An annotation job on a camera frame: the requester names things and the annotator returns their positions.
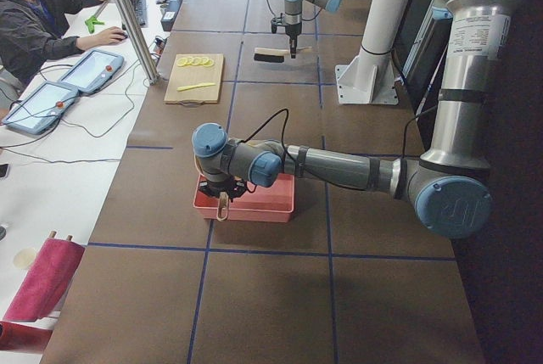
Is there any seated person black jacket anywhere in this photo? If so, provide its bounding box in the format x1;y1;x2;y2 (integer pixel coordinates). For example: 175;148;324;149
1;0;108;86

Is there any operator hand on mouse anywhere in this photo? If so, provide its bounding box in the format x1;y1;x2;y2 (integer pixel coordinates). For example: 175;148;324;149
95;26;127;46

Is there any far teach pendant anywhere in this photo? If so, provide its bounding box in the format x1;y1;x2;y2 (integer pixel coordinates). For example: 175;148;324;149
59;48;125;94

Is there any beige hand brush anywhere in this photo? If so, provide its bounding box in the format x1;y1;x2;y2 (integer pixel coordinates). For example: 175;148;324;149
253;47;314;63

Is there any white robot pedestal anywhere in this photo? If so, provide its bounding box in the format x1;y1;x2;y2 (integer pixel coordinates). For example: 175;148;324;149
335;0;408;105

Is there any lemon slice one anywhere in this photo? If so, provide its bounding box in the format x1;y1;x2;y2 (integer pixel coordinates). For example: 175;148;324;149
176;56;186;67

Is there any aluminium frame post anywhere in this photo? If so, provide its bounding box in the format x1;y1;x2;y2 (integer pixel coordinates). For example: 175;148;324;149
115;0;160;85

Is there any pink plastic bin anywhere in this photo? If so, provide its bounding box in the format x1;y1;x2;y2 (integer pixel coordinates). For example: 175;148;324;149
193;174;295;223

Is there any yellow plastic knife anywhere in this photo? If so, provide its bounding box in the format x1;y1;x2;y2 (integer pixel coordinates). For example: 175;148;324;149
176;82;216;92

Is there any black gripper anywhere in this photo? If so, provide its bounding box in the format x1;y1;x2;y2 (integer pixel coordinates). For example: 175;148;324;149
199;176;247;199
285;22;301;59

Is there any black power box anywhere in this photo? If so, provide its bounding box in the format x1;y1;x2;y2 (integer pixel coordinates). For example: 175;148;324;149
160;0;182;31

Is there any black keyboard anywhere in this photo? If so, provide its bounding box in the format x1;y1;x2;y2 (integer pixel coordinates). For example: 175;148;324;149
129;0;148;27

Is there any teach pendant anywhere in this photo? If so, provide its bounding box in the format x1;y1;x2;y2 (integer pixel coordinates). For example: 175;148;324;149
59;48;125;94
2;81;79;136

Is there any wooden cutting board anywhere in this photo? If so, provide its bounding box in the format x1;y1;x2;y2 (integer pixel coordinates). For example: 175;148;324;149
164;53;224;104

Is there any near teach pendant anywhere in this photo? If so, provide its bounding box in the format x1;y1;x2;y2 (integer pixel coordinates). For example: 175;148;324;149
2;81;79;136

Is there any pink rolled cloth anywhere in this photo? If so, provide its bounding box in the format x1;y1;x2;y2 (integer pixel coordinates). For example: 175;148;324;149
3;237;86;322

